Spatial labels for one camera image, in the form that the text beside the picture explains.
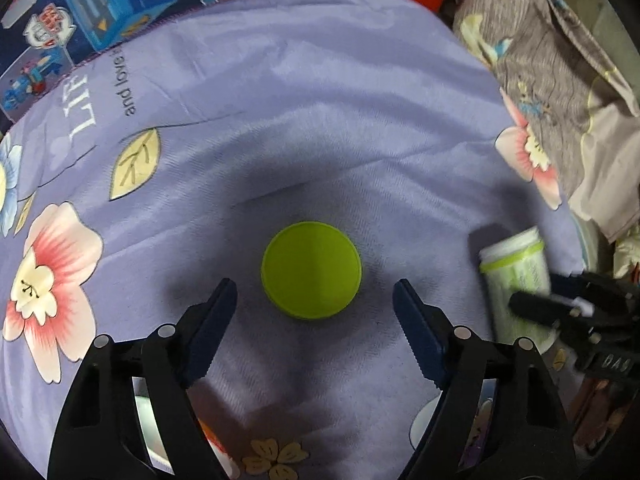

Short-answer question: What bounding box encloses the person right hand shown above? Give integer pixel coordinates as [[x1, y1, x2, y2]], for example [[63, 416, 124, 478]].
[[567, 377, 637, 460]]

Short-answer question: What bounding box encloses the egg shaped plastic shell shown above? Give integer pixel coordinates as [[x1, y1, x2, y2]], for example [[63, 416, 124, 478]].
[[132, 377, 241, 479]]

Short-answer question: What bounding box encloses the grey floral draped sheet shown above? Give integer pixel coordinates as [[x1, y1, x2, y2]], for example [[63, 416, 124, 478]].
[[454, 0, 639, 242]]

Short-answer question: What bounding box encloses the purple floral tablecloth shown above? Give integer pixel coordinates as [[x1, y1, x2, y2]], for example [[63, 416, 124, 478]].
[[1, 0, 582, 479]]

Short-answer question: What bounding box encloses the large blue toy box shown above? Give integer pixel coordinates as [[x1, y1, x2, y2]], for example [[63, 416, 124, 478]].
[[1, 0, 224, 130]]

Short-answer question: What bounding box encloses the white bottle green label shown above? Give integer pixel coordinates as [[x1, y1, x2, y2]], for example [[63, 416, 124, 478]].
[[480, 228, 556, 354]]

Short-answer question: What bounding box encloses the lime green round lid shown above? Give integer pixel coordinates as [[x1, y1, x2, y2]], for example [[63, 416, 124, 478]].
[[260, 221, 362, 321]]

